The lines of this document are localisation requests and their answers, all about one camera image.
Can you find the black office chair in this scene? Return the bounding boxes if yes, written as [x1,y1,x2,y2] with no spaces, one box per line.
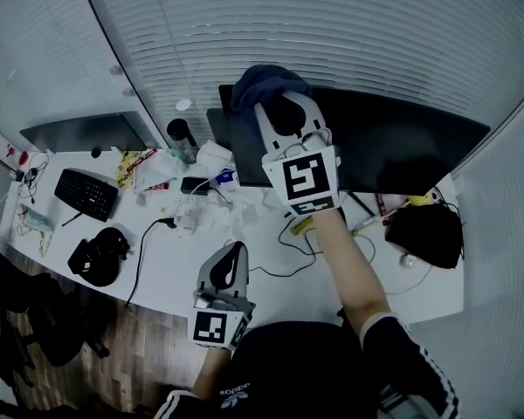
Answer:
[0,241,111,368]

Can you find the black power adapter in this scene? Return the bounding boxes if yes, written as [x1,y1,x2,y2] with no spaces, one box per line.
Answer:
[180,175,210,196]

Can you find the person's right forearm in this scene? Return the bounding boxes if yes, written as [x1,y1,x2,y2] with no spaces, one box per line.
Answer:
[312,207,392,338]

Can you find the black power cable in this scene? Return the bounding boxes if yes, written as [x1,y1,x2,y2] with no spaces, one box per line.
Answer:
[124,217,176,308]

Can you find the dark flat panel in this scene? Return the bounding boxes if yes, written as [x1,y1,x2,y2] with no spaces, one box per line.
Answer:
[206,107,233,156]

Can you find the black keyboard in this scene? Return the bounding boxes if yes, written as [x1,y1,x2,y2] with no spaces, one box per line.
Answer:
[53,168,120,223]

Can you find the grey-blue cloth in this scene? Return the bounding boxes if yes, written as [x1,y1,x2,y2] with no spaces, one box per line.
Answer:
[230,64,314,141]

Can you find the torn white tissue pieces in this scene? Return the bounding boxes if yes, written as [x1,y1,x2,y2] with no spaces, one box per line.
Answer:
[226,189,285,235]

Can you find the white power strip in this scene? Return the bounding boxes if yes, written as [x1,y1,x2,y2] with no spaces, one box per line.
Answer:
[169,192,202,237]

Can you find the black earphone cable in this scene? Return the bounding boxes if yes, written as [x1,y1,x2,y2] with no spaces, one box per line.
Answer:
[15,150,52,207]

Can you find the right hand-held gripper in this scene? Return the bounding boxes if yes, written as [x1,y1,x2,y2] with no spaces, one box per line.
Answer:
[252,92,342,216]

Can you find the white folded tissue pack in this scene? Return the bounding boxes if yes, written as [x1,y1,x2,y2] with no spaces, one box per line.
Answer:
[196,140,231,175]

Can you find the black bag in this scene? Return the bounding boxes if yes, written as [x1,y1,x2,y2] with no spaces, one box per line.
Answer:
[383,205,465,270]

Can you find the white cable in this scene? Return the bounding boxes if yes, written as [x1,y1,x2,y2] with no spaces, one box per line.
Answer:
[353,233,436,296]

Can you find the black wheeled chair base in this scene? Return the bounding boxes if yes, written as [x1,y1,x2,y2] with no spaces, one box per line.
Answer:
[0,327,38,419]

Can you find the person's left forearm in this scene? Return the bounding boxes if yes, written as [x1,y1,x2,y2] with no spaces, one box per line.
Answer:
[191,347,235,403]

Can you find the pale green packet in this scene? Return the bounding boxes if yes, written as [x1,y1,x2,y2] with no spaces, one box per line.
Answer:
[15,205,56,257]

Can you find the black-capped clear water bottle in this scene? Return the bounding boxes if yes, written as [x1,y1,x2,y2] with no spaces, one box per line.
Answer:
[166,118,200,164]

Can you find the grey side monitor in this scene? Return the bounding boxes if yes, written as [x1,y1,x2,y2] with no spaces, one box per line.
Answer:
[19,111,148,153]

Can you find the thin black cable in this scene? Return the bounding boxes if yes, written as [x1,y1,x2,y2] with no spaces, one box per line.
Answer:
[248,223,324,278]

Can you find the large black monitor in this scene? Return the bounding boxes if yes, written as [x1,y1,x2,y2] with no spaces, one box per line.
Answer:
[217,84,493,217]

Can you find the slim red packet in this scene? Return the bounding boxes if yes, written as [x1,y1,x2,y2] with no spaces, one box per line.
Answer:
[374,193,392,227]

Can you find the slim yellow packet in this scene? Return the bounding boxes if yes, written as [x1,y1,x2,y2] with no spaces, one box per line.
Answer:
[290,216,314,237]

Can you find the person's dark striped shirt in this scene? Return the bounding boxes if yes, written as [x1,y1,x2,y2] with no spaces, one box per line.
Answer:
[155,314,459,419]

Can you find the long red snack packet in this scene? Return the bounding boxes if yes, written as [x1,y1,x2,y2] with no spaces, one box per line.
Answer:
[126,148,159,174]

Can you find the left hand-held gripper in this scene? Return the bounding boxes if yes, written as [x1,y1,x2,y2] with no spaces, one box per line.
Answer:
[187,241,257,352]

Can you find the yellow snack packet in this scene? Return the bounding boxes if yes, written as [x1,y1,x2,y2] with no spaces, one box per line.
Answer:
[114,148,143,188]

